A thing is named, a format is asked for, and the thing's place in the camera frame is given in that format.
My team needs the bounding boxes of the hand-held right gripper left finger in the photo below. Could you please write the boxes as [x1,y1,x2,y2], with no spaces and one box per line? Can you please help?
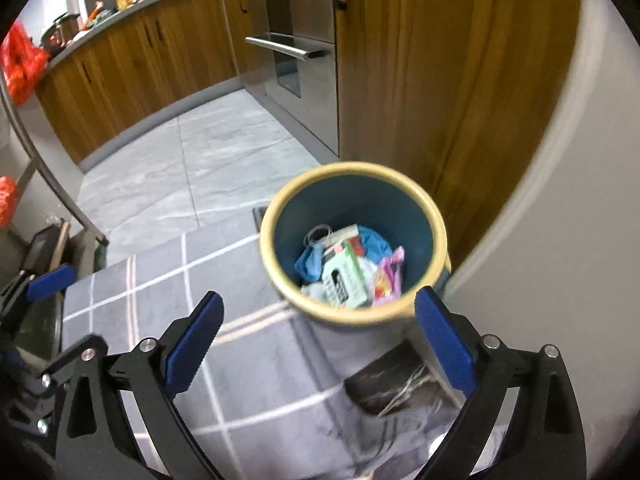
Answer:
[52,290,226,480]

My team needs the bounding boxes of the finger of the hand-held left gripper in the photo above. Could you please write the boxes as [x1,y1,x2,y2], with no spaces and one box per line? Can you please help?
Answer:
[0,264,77,333]
[37,335,108,396]

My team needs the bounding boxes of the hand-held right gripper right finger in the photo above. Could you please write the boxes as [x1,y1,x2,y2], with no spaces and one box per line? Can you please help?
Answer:
[414,285,587,480]

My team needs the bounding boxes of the pink snack wrapper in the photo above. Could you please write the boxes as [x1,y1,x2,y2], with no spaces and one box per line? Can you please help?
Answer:
[372,246,406,307]

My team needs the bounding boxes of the green and white packet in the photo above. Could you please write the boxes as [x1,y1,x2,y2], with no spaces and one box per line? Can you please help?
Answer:
[320,247,376,308]

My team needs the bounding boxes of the blue face mask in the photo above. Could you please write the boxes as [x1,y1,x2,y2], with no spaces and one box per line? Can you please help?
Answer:
[295,245,326,283]

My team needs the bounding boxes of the yellow rimmed teal trash bin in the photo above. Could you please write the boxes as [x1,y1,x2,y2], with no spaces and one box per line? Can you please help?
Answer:
[259,161,453,333]

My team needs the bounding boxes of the black box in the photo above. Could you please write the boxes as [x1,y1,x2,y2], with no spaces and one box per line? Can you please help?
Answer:
[22,224,63,273]

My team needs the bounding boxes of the grey checked mat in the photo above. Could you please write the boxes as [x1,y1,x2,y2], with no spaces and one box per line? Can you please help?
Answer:
[60,205,481,480]

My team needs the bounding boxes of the large orange plastic bag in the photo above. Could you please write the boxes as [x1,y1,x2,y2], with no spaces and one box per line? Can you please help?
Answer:
[0,176,20,228]

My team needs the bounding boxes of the stainless steel shelf rack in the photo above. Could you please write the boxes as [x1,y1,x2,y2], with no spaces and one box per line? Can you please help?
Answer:
[0,80,110,246]

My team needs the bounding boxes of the small orange plastic bag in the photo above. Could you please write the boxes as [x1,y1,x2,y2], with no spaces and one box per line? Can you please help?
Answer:
[0,22,51,106]

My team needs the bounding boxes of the wide wooden base cabinet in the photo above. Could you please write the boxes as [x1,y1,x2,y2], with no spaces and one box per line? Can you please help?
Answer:
[35,0,241,163]

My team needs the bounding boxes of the rice cooker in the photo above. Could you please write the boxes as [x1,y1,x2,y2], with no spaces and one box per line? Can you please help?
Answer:
[41,12,82,53]

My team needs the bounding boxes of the large wooden cabinet door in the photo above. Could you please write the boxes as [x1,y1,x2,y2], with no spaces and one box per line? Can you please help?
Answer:
[334,0,583,261]

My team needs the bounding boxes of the red kitchen utensil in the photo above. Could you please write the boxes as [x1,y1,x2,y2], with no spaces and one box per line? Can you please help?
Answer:
[82,1,105,28]

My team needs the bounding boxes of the narrow wooden cabinet door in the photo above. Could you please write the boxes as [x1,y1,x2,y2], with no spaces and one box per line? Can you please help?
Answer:
[220,0,251,86]

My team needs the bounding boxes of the stainless steel built-in oven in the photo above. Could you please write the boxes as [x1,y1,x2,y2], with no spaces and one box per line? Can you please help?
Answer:
[240,0,341,158]

